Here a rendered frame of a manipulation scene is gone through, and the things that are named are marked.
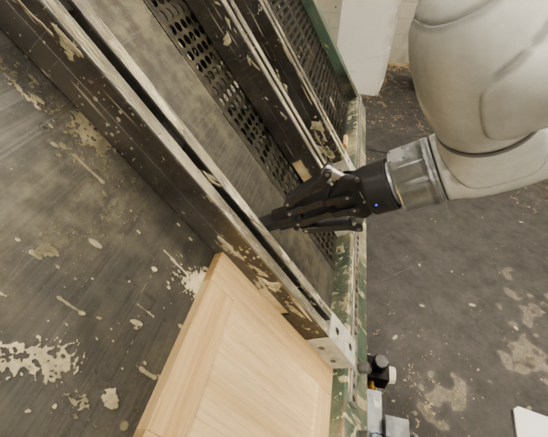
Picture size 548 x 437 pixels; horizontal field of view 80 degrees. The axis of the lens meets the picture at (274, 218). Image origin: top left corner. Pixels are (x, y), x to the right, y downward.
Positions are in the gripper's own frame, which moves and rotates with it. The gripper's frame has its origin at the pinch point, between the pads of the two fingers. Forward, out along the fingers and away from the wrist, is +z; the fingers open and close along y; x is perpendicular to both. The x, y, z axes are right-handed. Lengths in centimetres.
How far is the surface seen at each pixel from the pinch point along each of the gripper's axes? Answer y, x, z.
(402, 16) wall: -95, -520, -26
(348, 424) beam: -39.8, 17.7, 3.2
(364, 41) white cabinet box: -69, -386, 18
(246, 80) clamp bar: 16.4, -34.8, 6.6
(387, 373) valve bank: -58, -1, 1
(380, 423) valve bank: -58, 11, 3
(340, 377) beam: -38.0, 9.4, 4.6
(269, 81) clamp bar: 13.5, -35.0, 2.1
